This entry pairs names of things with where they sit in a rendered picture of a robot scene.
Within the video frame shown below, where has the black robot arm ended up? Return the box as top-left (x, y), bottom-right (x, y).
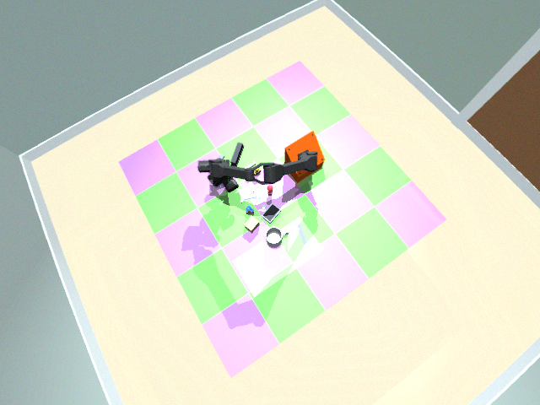
top-left (197, 149), bottom-right (318, 186)

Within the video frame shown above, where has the white mug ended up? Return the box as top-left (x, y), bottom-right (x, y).
top-left (266, 227), bottom-right (289, 246)

